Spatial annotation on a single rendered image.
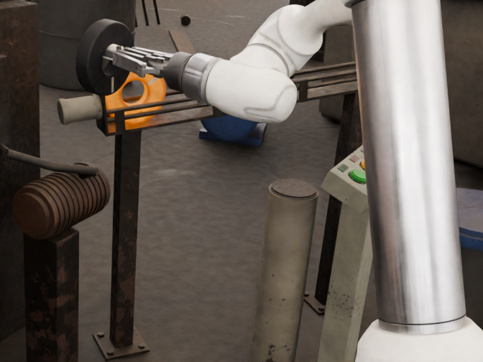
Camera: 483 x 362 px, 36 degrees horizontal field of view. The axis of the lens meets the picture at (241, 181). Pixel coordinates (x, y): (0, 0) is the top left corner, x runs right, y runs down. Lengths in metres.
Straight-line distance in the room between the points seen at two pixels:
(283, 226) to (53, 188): 0.53
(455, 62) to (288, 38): 2.26
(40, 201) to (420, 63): 1.02
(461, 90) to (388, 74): 2.79
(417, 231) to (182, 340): 1.34
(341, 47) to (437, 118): 3.10
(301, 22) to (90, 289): 1.22
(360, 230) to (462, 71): 1.97
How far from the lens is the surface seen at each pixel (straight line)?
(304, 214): 1.75
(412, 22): 0.84
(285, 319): 1.89
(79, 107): 1.72
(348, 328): 1.87
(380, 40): 0.84
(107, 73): 1.57
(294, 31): 1.41
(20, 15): 1.84
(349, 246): 1.77
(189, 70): 1.41
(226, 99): 1.36
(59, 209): 1.66
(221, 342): 2.11
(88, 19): 4.15
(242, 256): 2.54
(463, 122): 3.65
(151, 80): 1.76
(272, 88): 1.34
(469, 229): 1.95
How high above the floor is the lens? 1.20
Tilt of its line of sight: 22 degrees down
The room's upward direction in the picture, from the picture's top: 6 degrees clockwise
